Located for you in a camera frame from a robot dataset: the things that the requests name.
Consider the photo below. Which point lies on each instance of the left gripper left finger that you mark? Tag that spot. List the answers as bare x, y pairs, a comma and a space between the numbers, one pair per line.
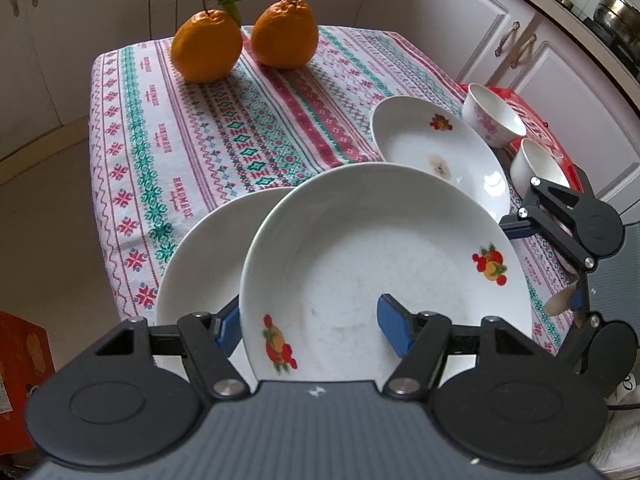
204, 342

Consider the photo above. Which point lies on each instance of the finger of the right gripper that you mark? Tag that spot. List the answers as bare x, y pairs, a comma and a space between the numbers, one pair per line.
531, 220
582, 298

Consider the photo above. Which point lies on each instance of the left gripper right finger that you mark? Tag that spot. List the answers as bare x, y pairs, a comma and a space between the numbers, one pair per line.
431, 349

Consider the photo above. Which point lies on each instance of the white plate underneath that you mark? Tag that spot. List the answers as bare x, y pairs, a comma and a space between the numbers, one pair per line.
204, 273

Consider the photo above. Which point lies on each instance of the white bowl pink pattern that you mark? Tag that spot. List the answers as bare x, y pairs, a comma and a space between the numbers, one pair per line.
491, 117

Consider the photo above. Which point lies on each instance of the white plate with fruit print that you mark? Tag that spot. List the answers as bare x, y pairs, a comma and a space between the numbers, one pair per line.
338, 242

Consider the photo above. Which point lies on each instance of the white plate with stain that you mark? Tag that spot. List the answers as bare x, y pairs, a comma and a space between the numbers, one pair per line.
414, 132

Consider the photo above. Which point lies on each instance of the red cardboard box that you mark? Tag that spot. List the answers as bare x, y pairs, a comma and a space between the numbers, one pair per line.
537, 131

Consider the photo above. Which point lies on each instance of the white cloth garment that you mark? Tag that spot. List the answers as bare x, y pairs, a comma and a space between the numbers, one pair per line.
617, 452

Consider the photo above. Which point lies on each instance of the red box on floor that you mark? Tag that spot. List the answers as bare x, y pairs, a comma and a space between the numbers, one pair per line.
25, 364

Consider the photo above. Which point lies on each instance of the patterned tablecloth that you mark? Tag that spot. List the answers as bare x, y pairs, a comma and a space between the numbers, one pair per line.
163, 153

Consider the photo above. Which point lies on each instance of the steel pot on stove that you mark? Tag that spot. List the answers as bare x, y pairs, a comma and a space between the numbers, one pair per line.
619, 16

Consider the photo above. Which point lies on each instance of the orange with leaf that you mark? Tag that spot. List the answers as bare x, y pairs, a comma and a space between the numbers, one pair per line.
206, 47

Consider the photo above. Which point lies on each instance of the orange without leaf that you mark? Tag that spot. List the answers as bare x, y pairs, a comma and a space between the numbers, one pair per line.
286, 35

